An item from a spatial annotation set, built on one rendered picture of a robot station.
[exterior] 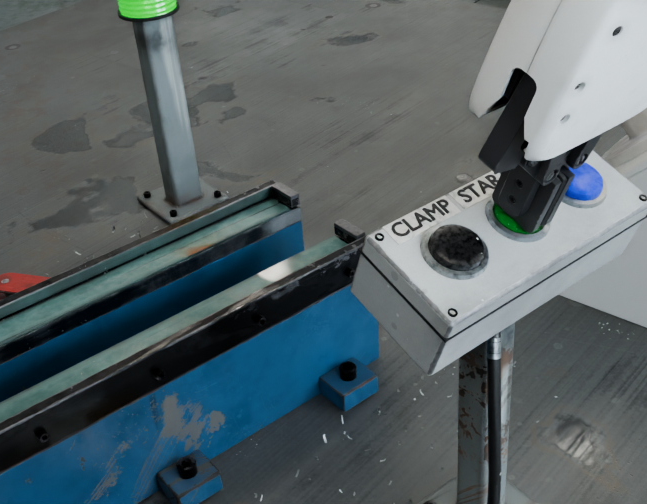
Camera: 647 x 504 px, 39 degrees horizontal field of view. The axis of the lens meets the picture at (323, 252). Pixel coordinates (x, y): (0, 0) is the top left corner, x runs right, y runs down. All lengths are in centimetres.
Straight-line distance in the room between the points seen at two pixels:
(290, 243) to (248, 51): 70
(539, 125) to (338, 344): 41
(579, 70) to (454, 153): 76
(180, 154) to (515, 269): 62
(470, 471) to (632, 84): 32
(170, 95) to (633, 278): 51
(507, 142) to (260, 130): 83
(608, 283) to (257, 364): 34
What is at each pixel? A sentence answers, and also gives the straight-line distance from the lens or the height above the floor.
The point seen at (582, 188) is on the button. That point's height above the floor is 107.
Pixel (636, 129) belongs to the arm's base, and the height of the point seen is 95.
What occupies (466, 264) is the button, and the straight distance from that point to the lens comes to 49.
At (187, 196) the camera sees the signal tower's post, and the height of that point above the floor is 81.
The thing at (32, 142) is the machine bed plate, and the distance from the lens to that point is 132.
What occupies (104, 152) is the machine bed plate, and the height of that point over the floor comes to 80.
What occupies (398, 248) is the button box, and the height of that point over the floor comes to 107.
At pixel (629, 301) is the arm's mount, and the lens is 88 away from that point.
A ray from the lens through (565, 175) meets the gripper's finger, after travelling 50.
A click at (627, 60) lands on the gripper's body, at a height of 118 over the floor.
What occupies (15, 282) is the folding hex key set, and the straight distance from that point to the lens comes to 99.
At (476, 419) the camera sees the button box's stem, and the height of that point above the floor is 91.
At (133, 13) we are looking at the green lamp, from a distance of 99.
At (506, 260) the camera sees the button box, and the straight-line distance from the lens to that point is 51.
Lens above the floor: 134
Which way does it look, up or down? 34 degrees down
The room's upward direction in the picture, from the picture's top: 5 degrees counter-clockwise
